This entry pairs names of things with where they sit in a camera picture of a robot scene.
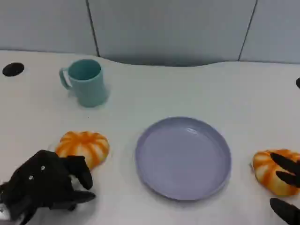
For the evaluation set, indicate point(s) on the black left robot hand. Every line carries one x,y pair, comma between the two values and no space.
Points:
42,182

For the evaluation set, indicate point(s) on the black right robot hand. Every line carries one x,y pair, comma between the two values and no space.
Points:
287,161

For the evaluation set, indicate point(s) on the orange and white bread roll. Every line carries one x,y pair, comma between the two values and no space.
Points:
84,145
264,168

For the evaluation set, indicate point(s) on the black table grommet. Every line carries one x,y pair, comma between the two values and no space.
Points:
12,69
298,83

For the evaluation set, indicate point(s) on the pale green mug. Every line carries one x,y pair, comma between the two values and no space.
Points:
90,91

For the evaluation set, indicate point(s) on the lilac plate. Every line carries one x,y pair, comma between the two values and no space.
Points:
182,161

